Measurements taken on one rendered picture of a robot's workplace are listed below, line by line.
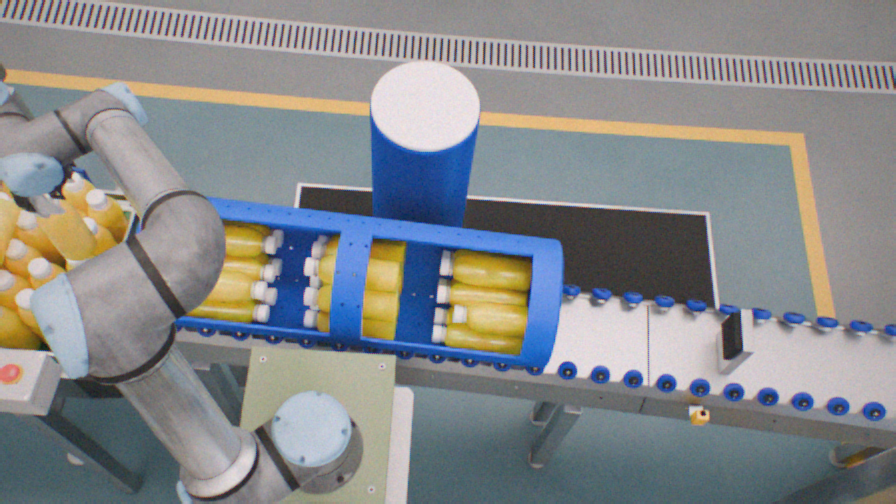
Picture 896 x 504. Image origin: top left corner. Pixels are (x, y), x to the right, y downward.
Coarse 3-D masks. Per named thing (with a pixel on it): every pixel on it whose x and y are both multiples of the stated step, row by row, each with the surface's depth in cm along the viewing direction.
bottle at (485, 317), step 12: (468, 312) 182; (480, 312) 181; (492, 312) 181; (504, 312) 181; (516, 312) 181; (468, 324) 183; (480, 324) 181; (492, 324) 181; (504, 324) 181; (516, 324) 181; (516, 336) 183
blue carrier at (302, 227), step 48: (288, 240) 198; (432, 240) 178; (480, 240) 180; (528, 240) 182; (288, 288) 200; (336, 288) 173; (432, 288) 201; (288, 336) 182; (336, 336) 179; (528, 336) 175
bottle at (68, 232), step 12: (60, 204) 162; (36, 216) 162; (60, 216) 162; (72, 216) 165; (48, 228) 163; (60, 228) 164; (72, 228) 166; (84, 228) 170; (60, 240) 167; (72, 240) 168; (84, 240) 171; (96, 240) 177; (60, 252) 173; (72, 252) 172; (84, 252) 174
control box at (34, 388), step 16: (0, 352) 174; (16, 352) 174; (32, 352) 175; (0, 368) 173; (32, 368) 173; (48, 368) 176; (0, 384) 171; (16, 384) 172; (32, 384) 172; (48, 384) 178; (0, 400) 171; (16, 400) 170; (32, 400) 172; (48, 400) 179
